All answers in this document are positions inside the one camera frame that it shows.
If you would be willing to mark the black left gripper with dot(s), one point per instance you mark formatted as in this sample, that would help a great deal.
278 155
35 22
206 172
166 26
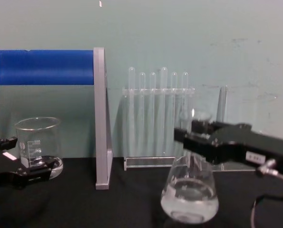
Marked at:
1 166

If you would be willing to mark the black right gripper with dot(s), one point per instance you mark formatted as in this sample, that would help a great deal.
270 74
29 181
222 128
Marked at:
253 147

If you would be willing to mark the clear glass conical flask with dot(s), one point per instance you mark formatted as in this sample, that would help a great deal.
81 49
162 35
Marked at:
188 197

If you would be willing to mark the clear glass beaker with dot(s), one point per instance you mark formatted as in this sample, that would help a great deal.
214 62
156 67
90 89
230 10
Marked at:
37 137

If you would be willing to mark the clear acrylic stand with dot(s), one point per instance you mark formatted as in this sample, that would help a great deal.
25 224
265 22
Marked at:
223 104

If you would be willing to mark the clear test tube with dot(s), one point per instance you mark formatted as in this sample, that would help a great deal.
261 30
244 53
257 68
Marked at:
131 80
141 83
184 83

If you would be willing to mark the clear acrylic tube rack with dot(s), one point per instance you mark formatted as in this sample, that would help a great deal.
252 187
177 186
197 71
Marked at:
148 164

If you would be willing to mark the grey stand upright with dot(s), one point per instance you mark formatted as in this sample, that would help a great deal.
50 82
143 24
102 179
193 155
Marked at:
100 118

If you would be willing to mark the blue foam stand bar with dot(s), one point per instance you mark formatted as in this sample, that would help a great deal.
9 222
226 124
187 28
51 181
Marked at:
43 67

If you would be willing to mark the black table cloth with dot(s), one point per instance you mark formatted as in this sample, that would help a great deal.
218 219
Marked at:
122 209

